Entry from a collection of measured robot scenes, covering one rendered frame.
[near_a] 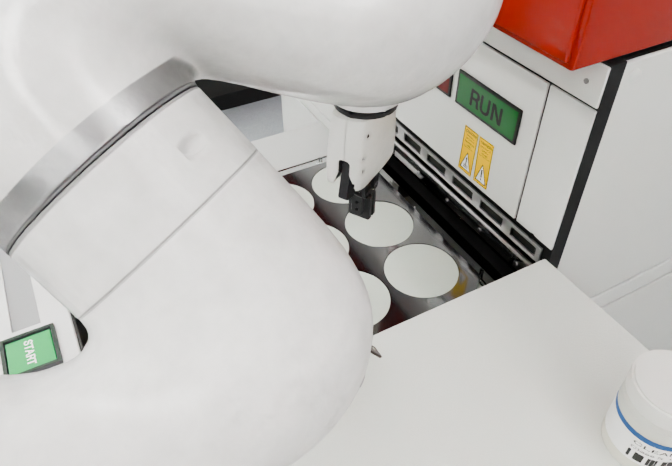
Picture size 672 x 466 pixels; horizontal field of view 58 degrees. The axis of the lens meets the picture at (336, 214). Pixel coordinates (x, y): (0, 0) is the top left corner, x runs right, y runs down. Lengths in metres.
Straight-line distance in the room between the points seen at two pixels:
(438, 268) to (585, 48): 0.36
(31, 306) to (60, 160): 0.58
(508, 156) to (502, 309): 0.19
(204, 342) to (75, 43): 0.11
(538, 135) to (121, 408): 0.60
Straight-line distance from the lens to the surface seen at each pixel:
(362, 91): 0.26
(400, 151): 0.97
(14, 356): 0.73
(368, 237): 0.87
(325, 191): 0.95
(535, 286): 0.75
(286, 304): 0.22
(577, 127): 0.69
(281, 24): 0.23
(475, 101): 0.80
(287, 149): 1.18
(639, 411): 0.58
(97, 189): 0.22
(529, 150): 0.75
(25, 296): 0.80
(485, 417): 0.63
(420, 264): 0.84
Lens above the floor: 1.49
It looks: 41 degrees down
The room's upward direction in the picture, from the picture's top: straight up
